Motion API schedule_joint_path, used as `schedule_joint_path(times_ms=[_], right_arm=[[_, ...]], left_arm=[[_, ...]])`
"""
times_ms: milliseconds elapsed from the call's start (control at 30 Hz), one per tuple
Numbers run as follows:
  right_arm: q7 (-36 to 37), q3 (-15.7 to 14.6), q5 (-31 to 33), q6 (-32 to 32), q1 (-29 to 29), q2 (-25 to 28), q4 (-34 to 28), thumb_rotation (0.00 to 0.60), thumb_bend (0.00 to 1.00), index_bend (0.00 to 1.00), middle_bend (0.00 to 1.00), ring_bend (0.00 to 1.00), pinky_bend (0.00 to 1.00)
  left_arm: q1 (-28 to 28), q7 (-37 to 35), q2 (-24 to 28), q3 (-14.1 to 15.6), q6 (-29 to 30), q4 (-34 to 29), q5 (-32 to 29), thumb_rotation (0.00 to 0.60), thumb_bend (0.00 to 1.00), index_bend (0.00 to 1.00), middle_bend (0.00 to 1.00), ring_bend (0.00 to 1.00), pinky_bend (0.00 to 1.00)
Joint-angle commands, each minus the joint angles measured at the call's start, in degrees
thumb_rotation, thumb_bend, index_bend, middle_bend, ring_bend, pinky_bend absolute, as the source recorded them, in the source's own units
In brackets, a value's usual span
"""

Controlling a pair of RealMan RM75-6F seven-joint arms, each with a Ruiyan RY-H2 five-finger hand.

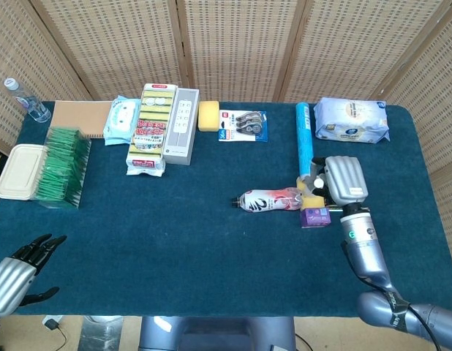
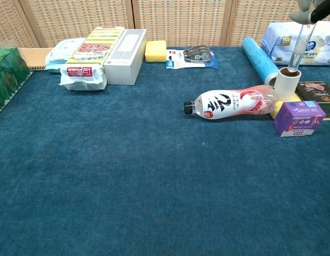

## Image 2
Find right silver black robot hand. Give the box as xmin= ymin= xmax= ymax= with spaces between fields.
xmin=289 ymin=0 xmax=330 ymax=25

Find clear glass tube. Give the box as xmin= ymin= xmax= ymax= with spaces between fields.
xmin=287 ymin=22 xmax=317 ymax=73

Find large white wet wipes pack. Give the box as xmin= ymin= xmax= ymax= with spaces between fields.
xmin=261 ymin=21 xmax=330 ymax=67

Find light blue film roll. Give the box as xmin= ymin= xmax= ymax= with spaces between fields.
xmin=241 ymin=37 xmax=280 ymax=85

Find dark luncheon meat can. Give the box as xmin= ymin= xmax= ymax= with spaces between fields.
xmin=295 ymin=81 xmax=330 ymax=121

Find white paper roll cardboard core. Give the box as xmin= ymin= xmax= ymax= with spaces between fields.
xmin=276 ymin=67 xmax=302 ymax=101

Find flat yellow sponge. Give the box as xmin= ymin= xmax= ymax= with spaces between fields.
xmin=269 ymin=92 xmax=302 ymax=120

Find small purple carton box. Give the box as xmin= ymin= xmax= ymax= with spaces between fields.
xmin=273 ymin=100 xmax=327 ymax=138

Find plastic drink bottle pink label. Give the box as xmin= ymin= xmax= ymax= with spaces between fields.
xmin=183 ymin=84 xmax=279 ymax=120

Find correction tape blister pack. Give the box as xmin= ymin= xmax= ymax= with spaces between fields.
xmin=166 ymin=45 xmax=219 ymax=69

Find woven wicker folding screen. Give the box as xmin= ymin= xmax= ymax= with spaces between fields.
xmin=0 ymin=0 xmax=330 ymax=49

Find thick yellow sponge block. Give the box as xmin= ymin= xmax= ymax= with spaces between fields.
xmin=144 ymin=39 xmax=168 ymax=63

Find long white power strip box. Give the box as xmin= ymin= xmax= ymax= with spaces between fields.
xmin=103 ymin=28 xmax=148 ymax=86

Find yellow scouring sponge multipack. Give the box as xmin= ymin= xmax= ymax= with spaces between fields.
xmin=59 ymin=26 xmax=125 ymax=92

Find dark blue table cloth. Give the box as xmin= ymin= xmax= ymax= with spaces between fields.
xmin=0 ymin=46 xmax=330 ymax=256

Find small pale blue wipes pack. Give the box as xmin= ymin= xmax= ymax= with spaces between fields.
xmin=44 ymin=37 xmax=87 ymax=73

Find brown spiral notebook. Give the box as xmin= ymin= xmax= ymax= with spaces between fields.
xmin=19 ymin=47 xmax=55 ymax=71

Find clear box green tea sachets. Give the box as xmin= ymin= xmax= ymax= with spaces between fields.
xmin=0 ymin=46 xmax=33 ymax=119

